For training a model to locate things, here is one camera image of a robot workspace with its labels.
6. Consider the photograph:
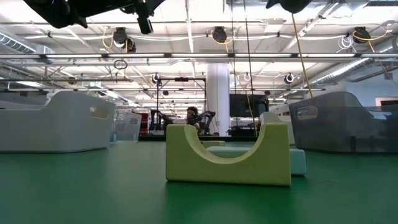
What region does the white plastic bin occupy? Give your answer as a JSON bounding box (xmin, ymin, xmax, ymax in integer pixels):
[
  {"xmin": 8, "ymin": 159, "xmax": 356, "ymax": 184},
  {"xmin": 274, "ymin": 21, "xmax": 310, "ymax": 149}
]
[{"xmin": 259, "ymin": 111, "xmax": 295, "ymax": 146}]

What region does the frosted clear plastic bin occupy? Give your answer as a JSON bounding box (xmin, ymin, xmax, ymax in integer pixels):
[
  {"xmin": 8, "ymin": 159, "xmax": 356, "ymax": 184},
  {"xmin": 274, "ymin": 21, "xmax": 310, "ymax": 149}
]
[{"xmin": 0, "ymin": 90, "xmax": 116, "ymax": 154}]

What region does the green-tinted clear plastic bin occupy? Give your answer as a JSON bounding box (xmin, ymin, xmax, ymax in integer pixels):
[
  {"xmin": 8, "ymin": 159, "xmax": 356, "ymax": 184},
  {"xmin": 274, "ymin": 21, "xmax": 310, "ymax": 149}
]
[{"xmin": 112, "ymin": 109, "xmax": 142, "ymax": 143}]

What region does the yellow cube block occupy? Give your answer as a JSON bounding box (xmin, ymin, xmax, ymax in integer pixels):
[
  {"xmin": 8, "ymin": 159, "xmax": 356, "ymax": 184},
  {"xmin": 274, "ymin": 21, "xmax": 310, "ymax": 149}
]
[{"xmin": 201, "ymin": 140, "xmax": 226, "ymax": 148}]

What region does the person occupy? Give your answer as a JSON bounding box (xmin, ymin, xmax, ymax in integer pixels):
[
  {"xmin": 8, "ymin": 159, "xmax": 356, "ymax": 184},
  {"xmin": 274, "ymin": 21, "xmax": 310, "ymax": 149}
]
[{"xmin": 185, "ymin": 106, "xmax": 202, "ymax": 135}]

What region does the mint rectangular block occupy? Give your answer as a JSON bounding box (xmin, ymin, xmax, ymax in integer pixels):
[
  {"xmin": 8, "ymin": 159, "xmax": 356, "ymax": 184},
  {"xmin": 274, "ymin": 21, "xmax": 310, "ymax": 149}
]
[{"xmin": 206, "ymin": 146, "xmax": 307, "ymax": 177}]

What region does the white building column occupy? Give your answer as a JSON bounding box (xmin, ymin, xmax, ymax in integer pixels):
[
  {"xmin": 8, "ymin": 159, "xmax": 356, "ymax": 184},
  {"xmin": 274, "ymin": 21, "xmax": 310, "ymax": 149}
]
[{"xmin": 206, "ymin": 63, "xmax": 231, "ymax": 137}]

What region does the yellow-green arch block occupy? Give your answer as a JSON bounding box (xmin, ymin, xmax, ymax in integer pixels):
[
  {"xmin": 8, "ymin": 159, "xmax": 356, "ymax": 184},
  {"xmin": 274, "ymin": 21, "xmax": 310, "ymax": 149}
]
[{"xmin": 165, "ymin": 121, "xmax": 292, "ymax": 187}]

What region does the black ceiling cable reel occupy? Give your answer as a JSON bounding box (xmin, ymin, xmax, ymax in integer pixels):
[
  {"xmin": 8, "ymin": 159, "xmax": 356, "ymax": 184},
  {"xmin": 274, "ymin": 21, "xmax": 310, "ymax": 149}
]
[
  {"xmin": 353, "ymin": 26, "xmax": 371, "ymax": 44},
  {"xmin": 211, "ymin": 26, "xmax": 228, "ymax": 44},
  {"xmin": 112, "ymin": 27, "xmax": 137, "ymax": 53}
]

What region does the yellow hanging cable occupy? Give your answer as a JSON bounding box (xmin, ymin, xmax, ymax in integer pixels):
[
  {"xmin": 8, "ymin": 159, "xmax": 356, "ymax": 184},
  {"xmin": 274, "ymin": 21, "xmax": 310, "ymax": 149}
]
[{"xmin": 290, "ymin": 12, "xmax": 314, "ymax": 100}]

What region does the black monitor screen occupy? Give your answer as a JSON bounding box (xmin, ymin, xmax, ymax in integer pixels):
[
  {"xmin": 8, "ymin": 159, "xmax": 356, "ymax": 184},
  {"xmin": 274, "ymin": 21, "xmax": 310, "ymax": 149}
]
[{"xmin": 229, "ymin": 93, "xmax": 270, "ymax": 118}]

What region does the dark grey translucent bin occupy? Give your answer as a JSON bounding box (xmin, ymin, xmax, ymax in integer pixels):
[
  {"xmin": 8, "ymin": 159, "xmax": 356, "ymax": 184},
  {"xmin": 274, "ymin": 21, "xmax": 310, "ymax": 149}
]
[{"xmin": 288, "ymin": 91, "xmax": 398, "ymax": 154}]

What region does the black background station frame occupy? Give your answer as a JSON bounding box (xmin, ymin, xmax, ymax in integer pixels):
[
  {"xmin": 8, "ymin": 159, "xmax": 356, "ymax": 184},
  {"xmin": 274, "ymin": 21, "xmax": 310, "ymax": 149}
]
[{"xmin": 155, "ymin": 77, "xmax": 207, "ymax": 135}]

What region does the thin black hanging cable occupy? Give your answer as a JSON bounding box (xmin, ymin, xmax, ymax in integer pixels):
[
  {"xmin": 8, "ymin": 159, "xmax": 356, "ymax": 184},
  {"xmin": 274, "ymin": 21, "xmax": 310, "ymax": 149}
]
[{"xmin": 229, "ymin": 0, "xmax": 238, "ymax": 138}]

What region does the long ceiling light bar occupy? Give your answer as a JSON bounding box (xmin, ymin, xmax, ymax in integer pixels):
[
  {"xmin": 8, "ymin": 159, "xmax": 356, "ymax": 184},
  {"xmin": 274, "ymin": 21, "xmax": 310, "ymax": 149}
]
[{"xmin": 0, "ymin": 52, "xmax": 398, "ymax": 60}]

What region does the red cabinet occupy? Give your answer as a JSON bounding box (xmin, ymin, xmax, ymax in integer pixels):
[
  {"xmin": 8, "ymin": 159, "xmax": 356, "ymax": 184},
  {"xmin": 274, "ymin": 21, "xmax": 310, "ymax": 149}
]
[{"xmin": 140, "ymin": 112, "xmax": 150, "ymax": 135}]

